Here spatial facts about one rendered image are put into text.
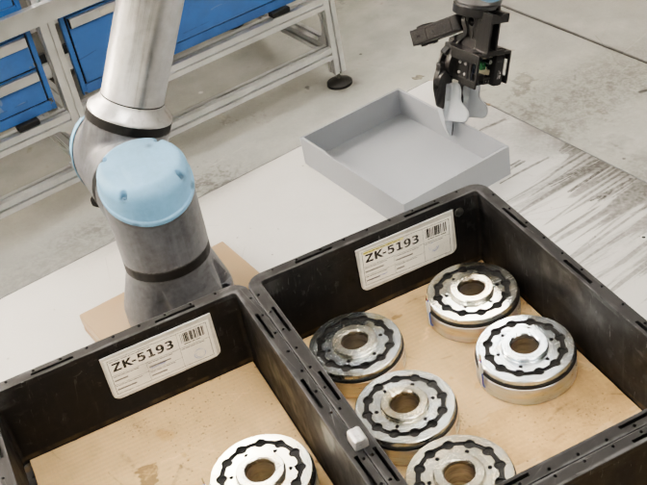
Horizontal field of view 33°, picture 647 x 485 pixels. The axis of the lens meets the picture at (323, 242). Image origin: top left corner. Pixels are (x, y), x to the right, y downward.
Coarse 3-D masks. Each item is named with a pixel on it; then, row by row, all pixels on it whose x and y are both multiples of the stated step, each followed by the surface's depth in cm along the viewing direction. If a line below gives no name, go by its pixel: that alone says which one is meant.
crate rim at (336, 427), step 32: (224, 288) 117; (160, 320) 115; (256, 320) 112; (96, 352) 112; (288, 352) 107; (0, 384) 110; (320, 416) 100; (0, 448) 105; (352, 448) 96; (0, 480) 100
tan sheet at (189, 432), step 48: (240, 384) 119; (96, 432) 117; (144, 432) 116; (192, 432) 115; (240, 432) 114; (288, 432) 112; (48, 480) 113; (96, 480) 112; (144, 480) 110; (192, 480) 109
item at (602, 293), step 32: (480, 192) 123; (384, 224) 121; (512, 224) 118; (320, 256) 119; (256, 288) 116; (288, 320) 111; (640, 320) 103; (320, 384) 103; (352, 416) 99; (640, 416) 94; (576, 448) 92; (384, 480) 93; (512, 480) 90
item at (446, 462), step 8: (448, 456) 102; (456, 456) 101; (464, 456) 101; (472, 456) 101; (440, 464) 101; (448, 464) 101; (464, 464) 101; (472, 464) 101; (480, 464) 100; (440, 472) 100; (480, 472) 100; (440, 480) 100; (472, 480) 99; (480, 480) 99
